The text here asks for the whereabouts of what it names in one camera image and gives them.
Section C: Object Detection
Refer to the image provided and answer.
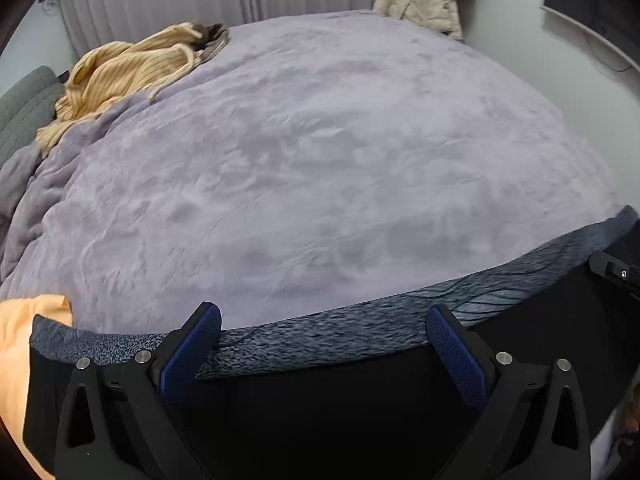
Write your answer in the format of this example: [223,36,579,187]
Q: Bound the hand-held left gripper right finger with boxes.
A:
[426,303,592,480]

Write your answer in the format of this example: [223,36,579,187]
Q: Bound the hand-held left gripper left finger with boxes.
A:
[55,301,223,480]

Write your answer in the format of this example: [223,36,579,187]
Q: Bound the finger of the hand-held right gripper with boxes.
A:
[588,250,640,297]

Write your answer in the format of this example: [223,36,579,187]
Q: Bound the black pants with grey waistband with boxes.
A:
[22,205,640,480]

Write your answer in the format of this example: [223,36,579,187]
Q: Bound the orange cloth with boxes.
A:
[0,294,75,480]

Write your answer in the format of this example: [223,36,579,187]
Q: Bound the purple fleece blanket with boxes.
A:
[0,8,626,336]

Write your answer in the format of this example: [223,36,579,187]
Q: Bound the yellow striped garment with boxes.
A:
[37,22,211,158]

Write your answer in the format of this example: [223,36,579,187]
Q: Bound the grey quilted headboard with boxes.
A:
[0,65,68,168]

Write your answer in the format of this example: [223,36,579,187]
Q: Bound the brown cloth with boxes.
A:
[192,22,231,61]

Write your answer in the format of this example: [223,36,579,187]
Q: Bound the beige padded jacket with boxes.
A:
[372,0,465,42]

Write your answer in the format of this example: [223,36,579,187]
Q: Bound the black television cable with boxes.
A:
[582,30,633,73]

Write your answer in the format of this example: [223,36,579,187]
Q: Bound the black wall television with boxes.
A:
[540,0,640,73]

